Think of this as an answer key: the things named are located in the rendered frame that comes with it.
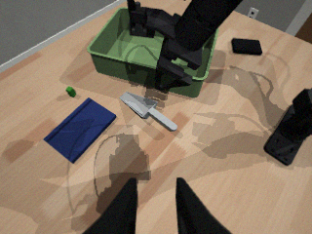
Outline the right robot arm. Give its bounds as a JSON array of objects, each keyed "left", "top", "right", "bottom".
[{"left": 129, "top": 0, "right": 312, "bottom": 166}]

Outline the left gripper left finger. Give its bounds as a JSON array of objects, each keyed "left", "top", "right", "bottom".
[{"left": 82, "top": 177, "right": 137, "bottom": 234}]

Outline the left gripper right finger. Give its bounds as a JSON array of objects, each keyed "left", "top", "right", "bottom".
[{"left": 175, "top": 177, "right": 232, "bottom": 234}]

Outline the green plastic tray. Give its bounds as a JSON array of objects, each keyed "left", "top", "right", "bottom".
[{"left": 87, "top": 7, "right": 219, "bottom": 98}]

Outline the blue notebook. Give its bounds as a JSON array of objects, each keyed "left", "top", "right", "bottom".
[{"left": 44, "top": 97, "right": 117, "bottom": 164}]

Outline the small green block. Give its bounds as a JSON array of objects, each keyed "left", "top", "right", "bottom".
[{"left": 66, "top": 86, "right": 76, "bottom": 98}]

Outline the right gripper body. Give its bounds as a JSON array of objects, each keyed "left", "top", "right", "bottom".
[{"left": 131, "top": 1, "right": 221, "bottom": 79}]

